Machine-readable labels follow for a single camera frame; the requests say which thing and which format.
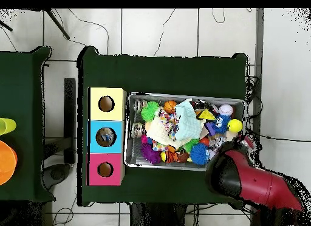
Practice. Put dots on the orange toy basketball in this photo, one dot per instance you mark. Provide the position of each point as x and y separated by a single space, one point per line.
170 107

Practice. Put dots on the blue spiky ball with eyes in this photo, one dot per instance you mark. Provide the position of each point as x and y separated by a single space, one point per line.
221 122

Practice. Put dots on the small orange-red ball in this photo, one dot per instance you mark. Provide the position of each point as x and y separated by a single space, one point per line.
204 141

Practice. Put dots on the shallow mesh bin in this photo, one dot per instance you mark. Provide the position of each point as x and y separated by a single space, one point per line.
136 160

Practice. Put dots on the green spiky ball toy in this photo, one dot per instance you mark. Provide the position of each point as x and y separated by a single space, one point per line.
149 111

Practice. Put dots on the orange plastic bowl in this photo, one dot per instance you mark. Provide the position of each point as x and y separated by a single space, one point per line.
6 162

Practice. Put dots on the long black tripod leg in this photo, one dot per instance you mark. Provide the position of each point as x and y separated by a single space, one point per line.
58 25

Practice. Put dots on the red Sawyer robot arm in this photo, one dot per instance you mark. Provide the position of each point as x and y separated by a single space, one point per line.
257 182

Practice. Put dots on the crushed clear bottle blue label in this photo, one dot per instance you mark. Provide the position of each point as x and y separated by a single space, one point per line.
110 133

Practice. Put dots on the grey rounded base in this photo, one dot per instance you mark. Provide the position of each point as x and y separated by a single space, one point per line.
57 175

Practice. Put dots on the yellow-green plastic cup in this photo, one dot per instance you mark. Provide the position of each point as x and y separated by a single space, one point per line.
7 126

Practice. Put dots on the grey floor rail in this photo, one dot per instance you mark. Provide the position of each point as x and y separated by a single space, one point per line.
259 41

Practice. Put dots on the white toy baseball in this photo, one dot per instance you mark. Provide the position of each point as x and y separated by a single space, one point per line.
226 109

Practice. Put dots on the wooden box with three holes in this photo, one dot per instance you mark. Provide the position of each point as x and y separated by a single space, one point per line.
119 148

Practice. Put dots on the cream waffle cloth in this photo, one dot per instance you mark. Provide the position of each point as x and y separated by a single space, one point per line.
155 132

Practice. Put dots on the black upright panel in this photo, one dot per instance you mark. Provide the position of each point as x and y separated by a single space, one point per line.
70 109

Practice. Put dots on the short black tripod leg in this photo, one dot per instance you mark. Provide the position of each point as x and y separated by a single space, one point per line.
6 25

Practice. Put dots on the yellow plastic ball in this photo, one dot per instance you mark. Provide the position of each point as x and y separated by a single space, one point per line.
235 126

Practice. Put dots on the multicolour patterned fabric bow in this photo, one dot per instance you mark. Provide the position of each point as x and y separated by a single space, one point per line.
168 124

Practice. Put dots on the dark green tablecloth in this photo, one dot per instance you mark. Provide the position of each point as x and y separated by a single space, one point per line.
158 75
21 90

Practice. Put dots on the yellow cheese wedge toy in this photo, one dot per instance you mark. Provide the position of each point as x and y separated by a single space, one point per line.
206 115

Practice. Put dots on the mint waffle cloth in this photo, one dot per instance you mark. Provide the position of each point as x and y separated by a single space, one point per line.
189 126

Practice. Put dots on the small blue spiky ball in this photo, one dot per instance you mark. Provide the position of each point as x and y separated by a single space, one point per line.
199 154

